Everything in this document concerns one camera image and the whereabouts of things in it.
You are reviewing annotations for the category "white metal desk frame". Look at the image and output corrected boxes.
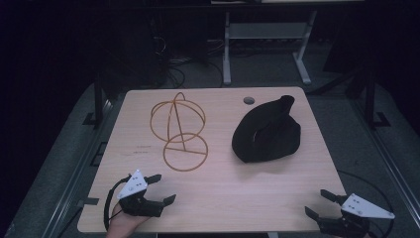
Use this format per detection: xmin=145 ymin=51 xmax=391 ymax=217
xmin=222 ymin=9 xmax=319 ymax=86

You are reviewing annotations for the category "black metal frame post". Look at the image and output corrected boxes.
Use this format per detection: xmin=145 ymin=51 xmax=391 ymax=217
xmin=363 ymin=68 xmax=391 ymax=130
xmin=82 ymin=70 xmax=106 ymax=129

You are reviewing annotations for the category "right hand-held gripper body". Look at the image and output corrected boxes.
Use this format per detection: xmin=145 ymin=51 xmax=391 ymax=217
xmin=316 ymin=193 xmax=396 ymax=238

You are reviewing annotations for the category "grey metal floor rail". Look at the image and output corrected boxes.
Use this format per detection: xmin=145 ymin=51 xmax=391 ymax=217
xmin=41 ymin=93 xmax=128 ymax=238
xmin=348 ymin=97 xmax=420 ymax=231

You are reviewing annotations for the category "black hat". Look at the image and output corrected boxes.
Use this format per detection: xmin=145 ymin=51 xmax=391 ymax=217
xmin=231 ymin=94 xmax=302 ymax=164

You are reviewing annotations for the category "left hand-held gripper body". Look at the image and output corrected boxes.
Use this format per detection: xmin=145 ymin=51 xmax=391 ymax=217
xmin=117 ymin=169 xmax=165 ymax=218

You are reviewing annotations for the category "tangle of floor cables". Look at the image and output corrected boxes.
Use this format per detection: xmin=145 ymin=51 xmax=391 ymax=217
xmin=150 ymin=34 xmax=226 ymax=89

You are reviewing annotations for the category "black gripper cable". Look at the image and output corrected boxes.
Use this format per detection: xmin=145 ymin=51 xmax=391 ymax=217
xmin=336 ymin=170 xmax=396 ymax=238
xmin=103 ymin=174 xmax=133 ymax=232

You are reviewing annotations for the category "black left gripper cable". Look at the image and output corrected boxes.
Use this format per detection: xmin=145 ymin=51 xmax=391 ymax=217
xmin=103 ymin=174 xmax=133 ymax=232

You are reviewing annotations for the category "gold wire hat stand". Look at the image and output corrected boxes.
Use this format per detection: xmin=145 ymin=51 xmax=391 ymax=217
xmin=150 ymin=91 xmax=209 ymax=173

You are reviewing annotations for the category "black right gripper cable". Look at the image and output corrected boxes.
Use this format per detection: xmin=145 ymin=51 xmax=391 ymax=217
xmin=336 ymin=170 xmax=396 ymax=238

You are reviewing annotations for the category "person's left hand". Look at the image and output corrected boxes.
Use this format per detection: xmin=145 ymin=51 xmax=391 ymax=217
xmin=106 ymin=203 xmax=149 ymax=238

